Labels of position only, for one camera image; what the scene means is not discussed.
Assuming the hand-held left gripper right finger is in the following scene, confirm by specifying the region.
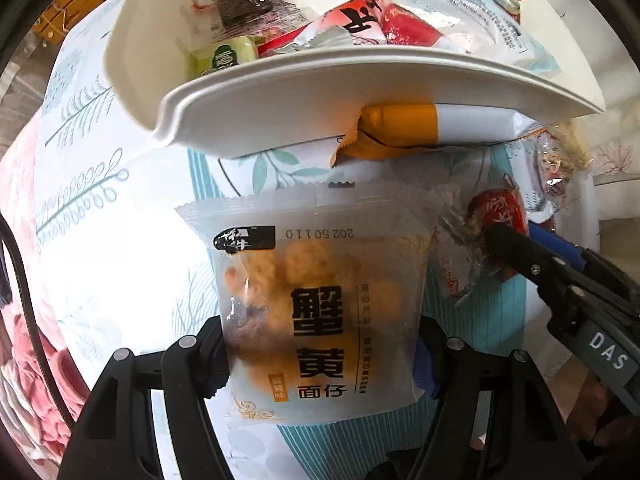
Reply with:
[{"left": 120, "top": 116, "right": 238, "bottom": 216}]
[{"left": 405, "top": 316, "right": 586, "bottom": 480}]

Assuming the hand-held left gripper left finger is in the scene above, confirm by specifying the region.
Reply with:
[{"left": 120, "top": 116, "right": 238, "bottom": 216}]
[{"left": 57, "top": 316, "right": 236, "bottom": 480}]

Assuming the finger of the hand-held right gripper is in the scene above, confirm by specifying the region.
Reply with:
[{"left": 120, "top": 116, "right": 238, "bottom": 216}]
[
  {"left": 529, "top": 222, "right": 640, "bottom": 306},
  {"left": 484, "top": 224, "right": 576, "bottom": 306}
]

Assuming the red snack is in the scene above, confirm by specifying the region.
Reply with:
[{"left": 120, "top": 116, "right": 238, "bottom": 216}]
[{"left": 434, "top": 174, "right": 532, "bottom": 302}]

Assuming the clear packet of orange puffs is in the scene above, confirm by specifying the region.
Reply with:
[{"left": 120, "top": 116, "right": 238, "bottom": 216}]
[{"left": 174, "top": 181, "right": 449, "bottom": 427}]

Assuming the white plastic tray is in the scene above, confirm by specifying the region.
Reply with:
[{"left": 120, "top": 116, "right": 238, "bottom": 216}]
[{"left": 102, "top": 0, "right": 609, "bottom": 162}]

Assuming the person's right hand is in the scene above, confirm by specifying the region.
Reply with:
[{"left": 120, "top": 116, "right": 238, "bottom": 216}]
[{"left": 565, "top": 372, "right": 640, "bottom": 463}]

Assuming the pale rice cracker packet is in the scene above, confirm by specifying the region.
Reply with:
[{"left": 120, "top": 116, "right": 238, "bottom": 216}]
[{"left": 549, "top": 119, "right": 595, "bottom": 172}]

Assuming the tree print tablecloth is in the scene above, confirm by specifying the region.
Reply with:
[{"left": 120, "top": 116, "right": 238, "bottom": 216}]
[{"left": 35, "top": 0, "right": 601, "bottom": 480}]

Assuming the white orange snack packet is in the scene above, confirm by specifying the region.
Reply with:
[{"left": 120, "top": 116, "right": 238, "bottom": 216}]
[{"left": 329, "top": 102, "right": 532, "bottom": 170}]

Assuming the pink floral blanket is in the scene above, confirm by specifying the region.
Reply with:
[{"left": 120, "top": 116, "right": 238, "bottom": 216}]
[{"left": 0, "top": 110, "right": 103, "bottom": 463}]

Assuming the large white blue clear packet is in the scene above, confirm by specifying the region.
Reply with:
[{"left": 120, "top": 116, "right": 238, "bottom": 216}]
[{"left": 392, "top": 0, "right": 562, "bottom": 75}]

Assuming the dark red snack packet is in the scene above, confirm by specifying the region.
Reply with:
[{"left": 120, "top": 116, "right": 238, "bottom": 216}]
[{"left": 379, "top": 2, "right": 449, "bottom": 50}]

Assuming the red white snack packet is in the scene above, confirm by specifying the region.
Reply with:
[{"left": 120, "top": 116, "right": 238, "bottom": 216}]
[{"left": 291, "top": 0, "right": 387, "bottom": 52}]

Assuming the green snack packet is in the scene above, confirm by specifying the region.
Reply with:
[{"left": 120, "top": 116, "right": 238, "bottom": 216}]
[{"left": 191, "top": 35, "right": 259, "bottom": 80}]

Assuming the dark cookie packet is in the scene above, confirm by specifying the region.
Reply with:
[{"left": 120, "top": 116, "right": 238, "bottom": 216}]
[{"left": 216, "top": 0, "right": 276, "bottom": 27}]

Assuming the black cable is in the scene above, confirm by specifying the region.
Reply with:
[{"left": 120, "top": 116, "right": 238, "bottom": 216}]
[{"left": 0, "top": 219, "right": 77, "bottom": 427}]

